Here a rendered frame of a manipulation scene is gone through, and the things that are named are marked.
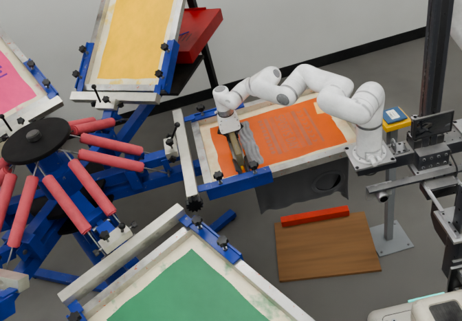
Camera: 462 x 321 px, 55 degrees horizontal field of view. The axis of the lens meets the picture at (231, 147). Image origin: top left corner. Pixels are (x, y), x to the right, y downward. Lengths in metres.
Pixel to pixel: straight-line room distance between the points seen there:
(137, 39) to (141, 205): 1.36
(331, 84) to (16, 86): 1.96
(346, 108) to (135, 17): 1.66
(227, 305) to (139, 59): 1.55
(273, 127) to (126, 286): 1.05
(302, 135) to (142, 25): 1.20
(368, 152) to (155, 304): 0.97
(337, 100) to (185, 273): 0.86
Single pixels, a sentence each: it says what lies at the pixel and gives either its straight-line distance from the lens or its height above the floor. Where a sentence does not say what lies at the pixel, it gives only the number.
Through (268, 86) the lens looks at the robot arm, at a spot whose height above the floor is 1.44.
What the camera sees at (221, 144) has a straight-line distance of 2.24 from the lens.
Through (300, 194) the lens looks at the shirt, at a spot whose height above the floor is 0.71.
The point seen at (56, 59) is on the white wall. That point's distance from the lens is 4.18.
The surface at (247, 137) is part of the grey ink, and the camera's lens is 2.23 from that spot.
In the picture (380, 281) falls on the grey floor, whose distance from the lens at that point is 2.78.
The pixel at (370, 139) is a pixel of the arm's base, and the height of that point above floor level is 1.25.
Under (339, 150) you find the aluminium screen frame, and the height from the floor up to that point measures 0.99.
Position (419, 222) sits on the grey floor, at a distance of 3.06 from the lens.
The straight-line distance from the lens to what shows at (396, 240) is 2.94.
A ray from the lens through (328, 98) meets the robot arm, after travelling 1.56.
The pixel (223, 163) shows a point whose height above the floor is 0.96.
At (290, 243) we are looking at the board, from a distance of 2.92.
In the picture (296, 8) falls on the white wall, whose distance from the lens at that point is 4.20.
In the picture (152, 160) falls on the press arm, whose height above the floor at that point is 1.04.
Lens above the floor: 2.35
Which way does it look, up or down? 39 degrees down
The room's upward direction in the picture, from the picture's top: 15 degrees counter-clockwise
